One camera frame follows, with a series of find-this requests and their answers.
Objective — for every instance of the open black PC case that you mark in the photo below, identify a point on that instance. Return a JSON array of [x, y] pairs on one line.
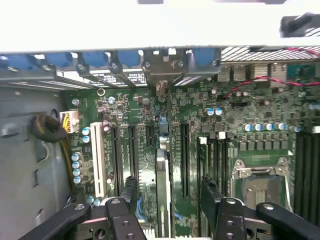
[[25, 82]]

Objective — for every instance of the CPU socket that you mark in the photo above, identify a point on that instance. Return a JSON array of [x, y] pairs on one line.
[[260, 190]]

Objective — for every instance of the black short expansion slot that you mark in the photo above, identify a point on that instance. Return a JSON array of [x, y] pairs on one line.
[[150, 135]]

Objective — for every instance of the blue slot clip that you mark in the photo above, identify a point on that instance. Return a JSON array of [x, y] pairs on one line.
[[15, 62], [205, 56], [128, 58], [96, 59], [60, 60]]

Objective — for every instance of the socket locking lever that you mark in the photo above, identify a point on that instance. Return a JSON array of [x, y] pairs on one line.
[[288, 192]]

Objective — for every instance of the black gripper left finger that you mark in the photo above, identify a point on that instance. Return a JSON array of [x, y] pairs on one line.
[[125, 225]]

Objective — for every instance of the green motherboard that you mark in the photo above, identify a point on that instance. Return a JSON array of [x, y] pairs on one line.
[[250, 110]]

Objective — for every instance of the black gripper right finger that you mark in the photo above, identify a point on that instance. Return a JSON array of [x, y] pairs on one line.
[[228, 222]]

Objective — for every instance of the black long expansion slot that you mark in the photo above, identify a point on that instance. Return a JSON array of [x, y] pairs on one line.
[[116, 160], [185, 160], [133, 150]]

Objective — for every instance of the white PCI expansion slot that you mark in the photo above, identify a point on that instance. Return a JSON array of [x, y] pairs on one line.
[[97, 160]]

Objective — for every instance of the white power connector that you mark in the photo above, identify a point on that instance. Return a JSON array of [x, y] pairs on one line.
[[73, 121]]

